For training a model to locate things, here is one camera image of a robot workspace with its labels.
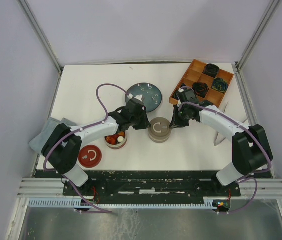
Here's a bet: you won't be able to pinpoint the beige lunch box lid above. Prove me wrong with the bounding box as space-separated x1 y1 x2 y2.
149 117 171 139

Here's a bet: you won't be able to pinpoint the beige lunch box bowl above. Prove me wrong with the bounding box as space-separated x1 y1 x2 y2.
149 135 169 144

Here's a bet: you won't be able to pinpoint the blue ceramic food plate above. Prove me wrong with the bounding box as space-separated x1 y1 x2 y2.
125 82 162 113

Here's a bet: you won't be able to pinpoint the white rice ball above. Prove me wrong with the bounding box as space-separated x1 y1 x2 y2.
118 131 125 138

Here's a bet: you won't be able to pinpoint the red steel lunch bowl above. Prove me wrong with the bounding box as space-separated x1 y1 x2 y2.
104 133 127 150

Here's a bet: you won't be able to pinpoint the red pepper piece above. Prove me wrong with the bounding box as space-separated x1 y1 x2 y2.
105 136 117 145

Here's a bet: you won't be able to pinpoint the metal tongs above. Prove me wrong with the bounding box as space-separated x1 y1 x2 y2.
213 102 248 147

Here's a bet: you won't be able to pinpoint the wooden compartment tray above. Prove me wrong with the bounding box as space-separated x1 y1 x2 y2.
169 59 234 107

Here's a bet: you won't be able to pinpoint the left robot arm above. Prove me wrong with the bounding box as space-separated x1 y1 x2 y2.
41 98 150 195

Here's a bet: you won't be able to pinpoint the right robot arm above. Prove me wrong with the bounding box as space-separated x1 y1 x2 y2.
169 101 273 196

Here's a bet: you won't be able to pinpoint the red lunch box lid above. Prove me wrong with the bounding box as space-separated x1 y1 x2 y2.
78 145 102 169

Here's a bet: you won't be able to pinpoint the orange black rolled napkin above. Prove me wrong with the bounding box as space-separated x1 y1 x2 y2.
192 82 209 98

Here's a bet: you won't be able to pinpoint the green rolled napkin right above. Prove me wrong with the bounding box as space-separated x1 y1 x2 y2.
211 77 228 94

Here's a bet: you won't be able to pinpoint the dark rolled napkin top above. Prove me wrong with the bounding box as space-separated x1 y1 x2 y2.
202 63 219 78

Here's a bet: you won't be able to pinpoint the light blue cloth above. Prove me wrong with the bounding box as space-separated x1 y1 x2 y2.
28 117 77 155

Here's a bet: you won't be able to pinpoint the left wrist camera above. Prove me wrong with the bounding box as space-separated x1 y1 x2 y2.
126 93 144 102

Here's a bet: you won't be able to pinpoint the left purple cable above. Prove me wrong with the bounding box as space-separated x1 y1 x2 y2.
43 83 134 215

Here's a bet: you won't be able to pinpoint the purple cable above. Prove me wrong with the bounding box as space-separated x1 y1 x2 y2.
43 83 134 215
178 86 274 215

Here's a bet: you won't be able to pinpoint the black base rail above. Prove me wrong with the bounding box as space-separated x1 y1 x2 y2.
34 169 241 201

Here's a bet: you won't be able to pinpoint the right aluminium frame post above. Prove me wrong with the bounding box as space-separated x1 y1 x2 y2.
235 0 281 72

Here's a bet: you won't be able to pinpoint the aluminium frame post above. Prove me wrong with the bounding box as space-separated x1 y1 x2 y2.
16 0 63 73
235 0 281 72

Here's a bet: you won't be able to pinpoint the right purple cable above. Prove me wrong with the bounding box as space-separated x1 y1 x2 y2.
178 86 274 215

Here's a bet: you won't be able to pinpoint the white cable duct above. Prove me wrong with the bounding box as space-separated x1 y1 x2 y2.
28 196 221 209

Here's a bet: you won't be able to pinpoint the left aluminium frame post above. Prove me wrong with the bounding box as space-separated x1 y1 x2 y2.
16 0 63 73

